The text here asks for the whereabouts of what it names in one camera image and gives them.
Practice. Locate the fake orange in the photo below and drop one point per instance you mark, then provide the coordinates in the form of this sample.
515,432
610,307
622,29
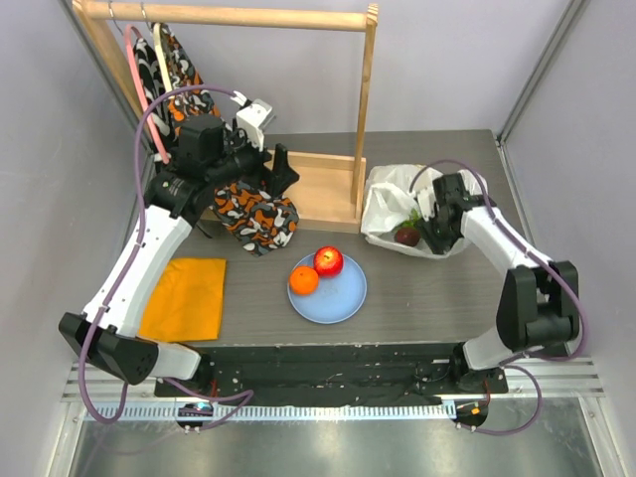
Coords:
303,280

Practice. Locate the wooden clothes rack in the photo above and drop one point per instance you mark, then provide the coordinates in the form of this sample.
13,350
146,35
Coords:
329,194

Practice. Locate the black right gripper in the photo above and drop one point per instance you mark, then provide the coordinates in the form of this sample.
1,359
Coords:
442,229

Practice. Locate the green fake grapes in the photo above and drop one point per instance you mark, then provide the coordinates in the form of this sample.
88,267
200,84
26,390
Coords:
414,219

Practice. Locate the white plastic bag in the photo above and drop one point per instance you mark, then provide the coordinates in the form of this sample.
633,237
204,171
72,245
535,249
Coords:
390,197

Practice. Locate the orange grey patterned garment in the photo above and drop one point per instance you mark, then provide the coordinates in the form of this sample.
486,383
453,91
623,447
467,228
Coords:
259,220

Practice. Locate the black white zebra garment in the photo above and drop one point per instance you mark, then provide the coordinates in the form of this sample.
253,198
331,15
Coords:
177,109

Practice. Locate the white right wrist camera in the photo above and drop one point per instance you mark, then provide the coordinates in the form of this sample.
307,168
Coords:
426,201

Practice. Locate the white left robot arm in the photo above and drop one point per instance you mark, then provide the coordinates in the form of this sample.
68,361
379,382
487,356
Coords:
210,155

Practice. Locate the orange folded cloth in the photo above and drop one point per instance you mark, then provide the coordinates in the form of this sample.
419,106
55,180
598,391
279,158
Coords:
187,302

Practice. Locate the dark red fake plum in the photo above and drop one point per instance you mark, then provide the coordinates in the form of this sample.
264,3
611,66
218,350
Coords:
407,236

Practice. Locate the blue plastic plate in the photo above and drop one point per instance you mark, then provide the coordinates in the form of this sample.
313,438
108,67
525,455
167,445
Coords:
336,299

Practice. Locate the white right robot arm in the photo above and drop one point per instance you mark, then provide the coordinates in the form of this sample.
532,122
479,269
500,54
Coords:
538,307

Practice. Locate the cream clothes hanger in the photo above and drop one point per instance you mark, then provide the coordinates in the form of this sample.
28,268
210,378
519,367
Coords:
161,50

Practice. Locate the red fake apple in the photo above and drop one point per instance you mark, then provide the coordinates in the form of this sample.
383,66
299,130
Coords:
328,261

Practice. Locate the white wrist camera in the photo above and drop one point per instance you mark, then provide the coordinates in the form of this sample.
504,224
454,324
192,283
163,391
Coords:
426,201
253,116

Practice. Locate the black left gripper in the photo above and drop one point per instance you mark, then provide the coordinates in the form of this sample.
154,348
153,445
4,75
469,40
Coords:
271,181

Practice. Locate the pink clothes hanger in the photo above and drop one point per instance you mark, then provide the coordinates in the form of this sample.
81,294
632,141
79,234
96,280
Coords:
155,121

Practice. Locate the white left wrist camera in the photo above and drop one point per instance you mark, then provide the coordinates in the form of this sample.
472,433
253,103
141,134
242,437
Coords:
253,116

